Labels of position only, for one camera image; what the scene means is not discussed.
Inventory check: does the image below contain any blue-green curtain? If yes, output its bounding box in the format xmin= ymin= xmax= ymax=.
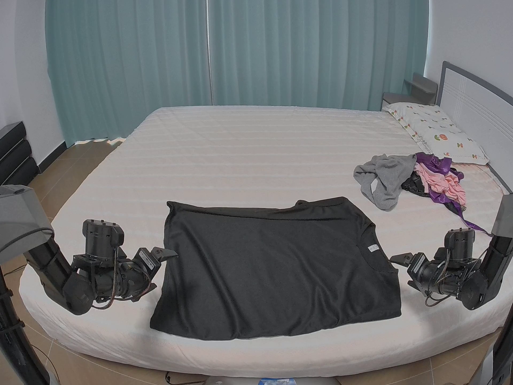
xmin=208 ymin=0 xmax=430 ymax=111
xmin=46 ymin=0 xmax=213 ymax=146

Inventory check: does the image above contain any grey bedside table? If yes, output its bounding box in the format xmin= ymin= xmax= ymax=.
xmin=383 ymin=74 xmax=438 ymax=106

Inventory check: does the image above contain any pile of clothes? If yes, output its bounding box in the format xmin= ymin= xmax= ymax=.
xmin=402 ymin=152 xmax=495 ymax=238

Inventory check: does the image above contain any black T-shirt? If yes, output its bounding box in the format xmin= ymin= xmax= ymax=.
xmin=149 ymin=197 xmax=403 ymax=341

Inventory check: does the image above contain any bed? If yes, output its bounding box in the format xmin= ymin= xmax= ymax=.
xmin=18 ymin=60 xmax=513 ymax=378

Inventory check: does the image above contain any black cable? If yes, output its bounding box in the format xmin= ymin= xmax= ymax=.
xmin=164 ymin=371 xmax=210 ymax=385

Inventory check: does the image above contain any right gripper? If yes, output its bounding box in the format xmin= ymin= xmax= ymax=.
xmin=389 ymin=252 xmax=446 ymax=294

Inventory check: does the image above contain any black chest of drawers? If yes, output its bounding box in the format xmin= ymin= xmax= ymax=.
xmin=0 ymin=121 xmax=39 ymax=186

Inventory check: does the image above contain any white printed pillow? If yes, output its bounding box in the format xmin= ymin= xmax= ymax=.
xmin=383 ymin=102 xmax=492 ymax=165

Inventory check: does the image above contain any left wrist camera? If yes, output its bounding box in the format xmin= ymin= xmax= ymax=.
xmin=107 ymin=224 xmax=125 ymax=252

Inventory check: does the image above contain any grey garment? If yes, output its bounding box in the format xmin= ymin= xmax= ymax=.
xmin=353 ymin=154 xmax=418 ymax=212

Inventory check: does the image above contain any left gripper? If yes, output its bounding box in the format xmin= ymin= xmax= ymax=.
xmin=119 ymin=246 xmax=178 ymax=298

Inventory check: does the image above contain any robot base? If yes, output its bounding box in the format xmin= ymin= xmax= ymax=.
xmin=202 ymin=375 xmax=318 ymax=385

